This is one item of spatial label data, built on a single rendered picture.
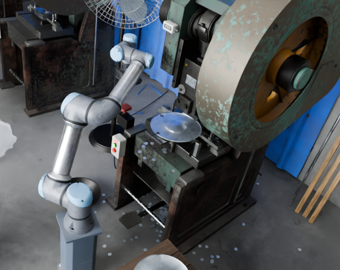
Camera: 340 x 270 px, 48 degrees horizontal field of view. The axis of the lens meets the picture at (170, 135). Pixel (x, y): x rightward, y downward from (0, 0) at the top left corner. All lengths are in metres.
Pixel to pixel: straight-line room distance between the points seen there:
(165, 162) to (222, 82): 0.82
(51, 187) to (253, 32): 1.14
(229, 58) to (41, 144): 2.08
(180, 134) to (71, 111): 0.63
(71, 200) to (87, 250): 0.36
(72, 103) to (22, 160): 1.33
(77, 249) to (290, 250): 1.46
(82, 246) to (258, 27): 1.33
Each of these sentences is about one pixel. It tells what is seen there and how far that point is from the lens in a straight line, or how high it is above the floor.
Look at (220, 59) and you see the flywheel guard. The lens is 1.44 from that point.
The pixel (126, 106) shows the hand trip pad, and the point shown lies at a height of 0.76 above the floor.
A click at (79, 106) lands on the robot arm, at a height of 1.02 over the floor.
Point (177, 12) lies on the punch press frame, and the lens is 1.95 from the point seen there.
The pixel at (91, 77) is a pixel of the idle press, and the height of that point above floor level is 0.21.
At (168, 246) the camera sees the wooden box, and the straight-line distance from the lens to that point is 2.10.
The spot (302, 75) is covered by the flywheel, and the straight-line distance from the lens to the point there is 1.69.
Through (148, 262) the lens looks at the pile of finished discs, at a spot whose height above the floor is 0.38.
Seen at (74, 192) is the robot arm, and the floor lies 0.68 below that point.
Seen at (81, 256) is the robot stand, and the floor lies 0.28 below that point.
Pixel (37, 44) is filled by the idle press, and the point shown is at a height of 0.63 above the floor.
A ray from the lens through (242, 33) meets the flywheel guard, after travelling 1.42.
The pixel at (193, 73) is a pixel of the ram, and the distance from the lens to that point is 2.00.
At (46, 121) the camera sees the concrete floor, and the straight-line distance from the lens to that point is 3.42.
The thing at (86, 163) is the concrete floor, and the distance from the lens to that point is 3.01.
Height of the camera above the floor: 2.01
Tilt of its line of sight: 36 degrees down
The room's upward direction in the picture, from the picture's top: 12 degrees clockwise
